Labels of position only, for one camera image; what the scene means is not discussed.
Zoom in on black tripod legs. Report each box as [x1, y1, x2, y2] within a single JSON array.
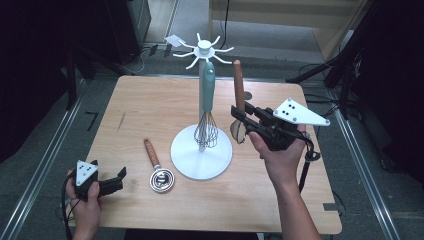
[[285, 0, 388, 85]]

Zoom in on person's right hand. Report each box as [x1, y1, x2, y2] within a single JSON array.
[[247, 124, 308, 193]]

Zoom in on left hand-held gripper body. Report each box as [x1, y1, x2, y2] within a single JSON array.
[[72, 159, 101, 202]]

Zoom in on person's left hand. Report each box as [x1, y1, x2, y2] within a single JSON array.
[[65, 170, 103, 235]]

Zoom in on teal handled wire whisk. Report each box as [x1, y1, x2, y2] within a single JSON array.
[[193, 61, 220, 149]]

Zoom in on wooden handled mesh strainer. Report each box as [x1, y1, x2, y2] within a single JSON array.
[[229, 59, 248, 145]]

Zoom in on wooden handled steel scoop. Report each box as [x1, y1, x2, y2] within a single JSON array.
[[143, 137, 176, 194]]

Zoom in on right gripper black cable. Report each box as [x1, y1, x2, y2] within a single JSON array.
[[297, 131, 322, 194]]

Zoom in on black hanging cable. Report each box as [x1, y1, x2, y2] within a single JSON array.
[[223, 0, 232, 51]]

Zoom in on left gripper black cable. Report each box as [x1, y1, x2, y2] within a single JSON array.
[[61, 174, 77, 240]]

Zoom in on black metal stand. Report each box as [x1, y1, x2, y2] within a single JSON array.
[[64, 49, 98, 112]]

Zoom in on metal floor rail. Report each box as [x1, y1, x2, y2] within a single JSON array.
[[0, 94, 86, 240], [328, 91, 403, 240]]

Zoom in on black cabinet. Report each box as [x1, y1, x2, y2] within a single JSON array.
[[105, 0, 153, 66]]

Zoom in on white paper sheet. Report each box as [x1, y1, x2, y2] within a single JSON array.
[[163, 34, 187, 48]]

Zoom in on black floor cables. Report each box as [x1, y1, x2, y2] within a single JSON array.
[[299, 63, 349, 138]]

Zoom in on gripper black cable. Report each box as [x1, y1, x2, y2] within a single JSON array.
[[61, 174, 77, 240], [297, 131, 322, 194]]

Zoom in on white utensil rack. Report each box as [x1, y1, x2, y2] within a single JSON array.
[[170, 32, 235, 181]]

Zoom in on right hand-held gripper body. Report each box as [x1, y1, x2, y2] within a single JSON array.
[[247, 97, 331, 152]]

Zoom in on white floor cable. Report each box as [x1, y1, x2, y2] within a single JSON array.
[[119, 49, 149, 76]]

